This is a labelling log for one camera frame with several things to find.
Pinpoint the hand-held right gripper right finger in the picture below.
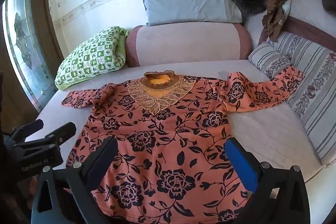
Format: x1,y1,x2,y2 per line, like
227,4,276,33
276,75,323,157
224,137,311,224

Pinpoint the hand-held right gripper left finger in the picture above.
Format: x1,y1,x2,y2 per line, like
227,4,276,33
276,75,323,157
31,136,119,224

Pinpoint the orange floral sweater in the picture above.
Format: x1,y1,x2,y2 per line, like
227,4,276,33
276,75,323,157
62,70,305,224

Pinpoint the green checkered pillow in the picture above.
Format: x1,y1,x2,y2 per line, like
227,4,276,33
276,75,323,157
55,26,129,91

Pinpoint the small striped floral pillow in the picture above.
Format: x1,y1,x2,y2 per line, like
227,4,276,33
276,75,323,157
248,42,293,80

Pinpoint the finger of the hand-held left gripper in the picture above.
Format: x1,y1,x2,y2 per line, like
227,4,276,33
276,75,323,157
7,119,44,142
24,122,77,152

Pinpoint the lilac sofa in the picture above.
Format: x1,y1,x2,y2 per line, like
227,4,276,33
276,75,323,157
34,0,336,188

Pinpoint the pink bolster cushion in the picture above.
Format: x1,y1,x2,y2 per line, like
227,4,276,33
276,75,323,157
125,22,252,67

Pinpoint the large striped floral cushion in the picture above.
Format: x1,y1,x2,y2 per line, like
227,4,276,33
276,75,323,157
266,31,336,168

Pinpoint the stained glass door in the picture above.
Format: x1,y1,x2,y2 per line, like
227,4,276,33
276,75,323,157
3,0,57,109

